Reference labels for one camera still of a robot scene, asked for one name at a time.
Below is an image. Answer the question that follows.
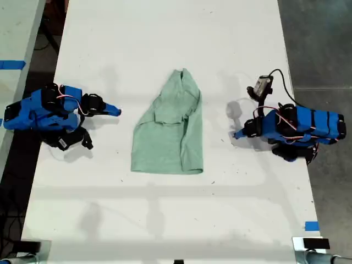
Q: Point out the pale green t-shirt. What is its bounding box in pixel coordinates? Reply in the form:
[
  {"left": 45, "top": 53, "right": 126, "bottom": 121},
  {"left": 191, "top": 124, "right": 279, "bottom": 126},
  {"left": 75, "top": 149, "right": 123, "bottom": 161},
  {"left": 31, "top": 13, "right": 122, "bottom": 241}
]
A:
[{"left": 130, "top": 68, "right": 205, "bottom": 175}]

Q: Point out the long blue tape strip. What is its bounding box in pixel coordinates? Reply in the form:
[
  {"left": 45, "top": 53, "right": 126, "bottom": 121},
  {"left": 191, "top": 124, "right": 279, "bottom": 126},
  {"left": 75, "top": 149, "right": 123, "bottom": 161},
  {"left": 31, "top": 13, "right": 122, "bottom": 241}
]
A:
[{"left": 0, "top": 59, "right": 27, "bottom": 70}]

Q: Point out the white side table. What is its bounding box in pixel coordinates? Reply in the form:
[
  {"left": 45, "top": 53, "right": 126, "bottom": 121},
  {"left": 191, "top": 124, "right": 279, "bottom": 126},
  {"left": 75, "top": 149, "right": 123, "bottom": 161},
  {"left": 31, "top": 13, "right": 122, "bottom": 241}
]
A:
[{"left": 0, "top": 0, "right": 46, "bottom": 177}]

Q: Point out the grey metal tube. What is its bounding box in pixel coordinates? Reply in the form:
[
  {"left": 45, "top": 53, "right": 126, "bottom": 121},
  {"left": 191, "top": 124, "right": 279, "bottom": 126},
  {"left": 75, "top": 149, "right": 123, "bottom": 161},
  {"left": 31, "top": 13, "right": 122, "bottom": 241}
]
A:
[{"left": 295, "top": 250, "right": 352, "bottom": 264}]

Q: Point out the grey table clamp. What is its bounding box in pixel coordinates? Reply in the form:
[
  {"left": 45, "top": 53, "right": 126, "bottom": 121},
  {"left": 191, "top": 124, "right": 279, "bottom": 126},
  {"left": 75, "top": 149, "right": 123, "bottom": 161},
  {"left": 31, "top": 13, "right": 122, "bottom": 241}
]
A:
[{"left": 0, "top": 239, "right": 53, "bottom": 264}]

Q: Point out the black box on grey clamp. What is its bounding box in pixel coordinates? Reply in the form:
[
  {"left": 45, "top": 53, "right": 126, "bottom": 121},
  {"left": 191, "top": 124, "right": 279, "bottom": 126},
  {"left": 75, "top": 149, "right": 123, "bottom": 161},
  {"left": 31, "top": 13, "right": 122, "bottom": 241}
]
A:
[{"left": 15, "top": 240, "right": 42, "bottom": 254}]

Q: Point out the black camera stalk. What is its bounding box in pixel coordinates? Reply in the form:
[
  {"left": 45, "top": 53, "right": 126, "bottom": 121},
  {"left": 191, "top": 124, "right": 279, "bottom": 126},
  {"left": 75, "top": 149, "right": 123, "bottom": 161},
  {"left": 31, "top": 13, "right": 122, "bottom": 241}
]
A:
[{"left": 252, "top": 95, "right": 269, "bottom": 118}]

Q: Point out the grey black camera box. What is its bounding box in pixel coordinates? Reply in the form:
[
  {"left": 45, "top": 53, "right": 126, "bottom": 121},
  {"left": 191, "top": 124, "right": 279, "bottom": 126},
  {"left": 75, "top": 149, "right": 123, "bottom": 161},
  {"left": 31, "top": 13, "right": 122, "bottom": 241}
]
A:
[{"left": 246, "top": 74, "right": 274, "bottom": 100}]

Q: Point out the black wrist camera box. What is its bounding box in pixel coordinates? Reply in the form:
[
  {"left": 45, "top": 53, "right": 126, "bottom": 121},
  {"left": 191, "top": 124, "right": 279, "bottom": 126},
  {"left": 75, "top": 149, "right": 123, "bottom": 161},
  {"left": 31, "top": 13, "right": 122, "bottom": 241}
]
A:
[{"left": 48, "top": 127, "right": 95, "bottom": 151}]

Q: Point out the black camera cable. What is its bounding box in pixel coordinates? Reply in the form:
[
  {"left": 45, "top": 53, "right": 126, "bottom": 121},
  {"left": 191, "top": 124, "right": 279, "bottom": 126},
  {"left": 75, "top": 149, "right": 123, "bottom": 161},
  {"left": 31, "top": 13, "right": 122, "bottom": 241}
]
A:
[{"left": 268, "top": 68, "right": 304, "bottom": 107}]

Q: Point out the white metal bracket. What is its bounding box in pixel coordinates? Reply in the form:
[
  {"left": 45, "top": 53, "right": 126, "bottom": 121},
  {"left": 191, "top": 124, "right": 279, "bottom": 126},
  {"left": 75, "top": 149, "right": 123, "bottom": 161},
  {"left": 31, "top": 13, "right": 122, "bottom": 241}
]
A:
[{"left": 291, "top": 236, "right": 331, "bottom": 252}]

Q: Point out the black box on white bracket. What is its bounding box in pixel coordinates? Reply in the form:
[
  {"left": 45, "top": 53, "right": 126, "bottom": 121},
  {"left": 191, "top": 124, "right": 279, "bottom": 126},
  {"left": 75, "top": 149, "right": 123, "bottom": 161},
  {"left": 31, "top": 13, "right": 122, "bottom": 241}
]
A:
[{"left": 302, "top": 238, "right": 331, "bottom": 250}]

